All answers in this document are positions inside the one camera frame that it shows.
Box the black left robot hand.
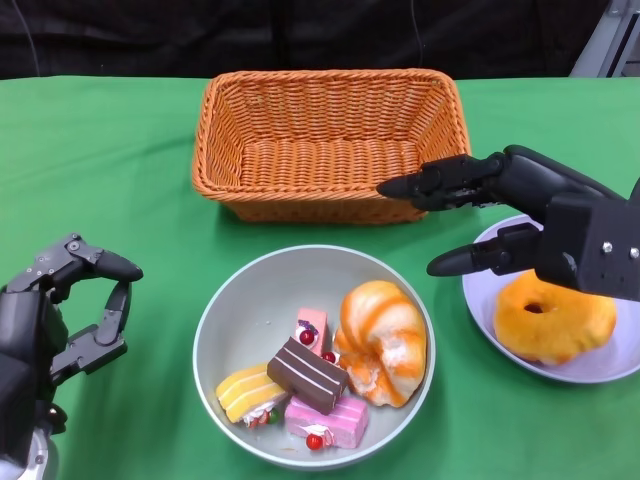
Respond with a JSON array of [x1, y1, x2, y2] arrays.
[[0, 232, 145, 456]]

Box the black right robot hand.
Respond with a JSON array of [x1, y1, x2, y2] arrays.
[[375, 144, 626, 279]]

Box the orange ring donut bread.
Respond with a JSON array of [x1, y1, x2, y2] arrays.
[[493, 272, 617, 366]]

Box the orange white swirl bun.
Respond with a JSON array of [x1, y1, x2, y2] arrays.
[[333, 279, 428, 409]]

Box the pale grey-green bowl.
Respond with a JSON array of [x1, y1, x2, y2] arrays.
[[192, 243, 434, 460]]

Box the lavender plate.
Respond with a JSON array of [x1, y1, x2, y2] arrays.
[[461, 214, 640, 385]]

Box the orange wicker basket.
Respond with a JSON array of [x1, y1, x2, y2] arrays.
[[191, 68, 474, 225]]

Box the yellow cake slice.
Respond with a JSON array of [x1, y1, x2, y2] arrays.
[[215, 363, 291, 430]]

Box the salmon pink cake slice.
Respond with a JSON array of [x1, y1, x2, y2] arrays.
[[293, 307, 337, 365]]

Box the brown chocolate cake slice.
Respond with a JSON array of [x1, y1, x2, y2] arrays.
[[266, 335, 350, 416]]

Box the magenta pink cake slice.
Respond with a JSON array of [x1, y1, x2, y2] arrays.
[[283, 394, 370, 450]]

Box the green tablecloth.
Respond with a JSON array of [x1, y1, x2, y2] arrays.
[[0, 74, 640, 480]]

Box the black backdrop cloth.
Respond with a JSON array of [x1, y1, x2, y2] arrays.
[[0, 0, 640, 81]]

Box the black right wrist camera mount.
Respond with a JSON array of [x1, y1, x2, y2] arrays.
[[534, 192, 640, 301]]

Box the aluminium frame post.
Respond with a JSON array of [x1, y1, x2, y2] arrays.
[[567, 0, 640, 79]]

